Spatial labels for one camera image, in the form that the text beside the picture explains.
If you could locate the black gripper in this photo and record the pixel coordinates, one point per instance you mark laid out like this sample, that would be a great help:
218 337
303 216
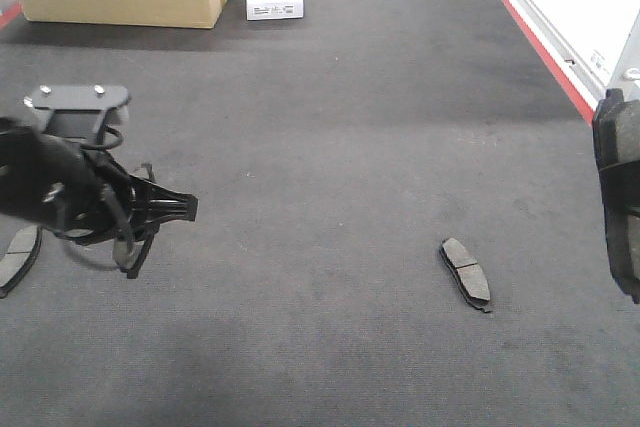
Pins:
83 194

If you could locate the dark brake pad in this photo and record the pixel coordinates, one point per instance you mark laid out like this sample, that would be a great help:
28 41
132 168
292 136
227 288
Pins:
127 247
467 273
21 254
615 128

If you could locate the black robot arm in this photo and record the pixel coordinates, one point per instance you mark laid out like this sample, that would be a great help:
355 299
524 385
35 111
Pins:
18 187

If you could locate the black conveyor belt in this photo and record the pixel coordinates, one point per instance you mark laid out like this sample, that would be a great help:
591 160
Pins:
310 290

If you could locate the white right side panel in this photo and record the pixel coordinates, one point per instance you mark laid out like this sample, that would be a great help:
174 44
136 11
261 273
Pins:
602 37

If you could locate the red conveyor frame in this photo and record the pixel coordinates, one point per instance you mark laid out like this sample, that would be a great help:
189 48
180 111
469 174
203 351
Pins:
378 62

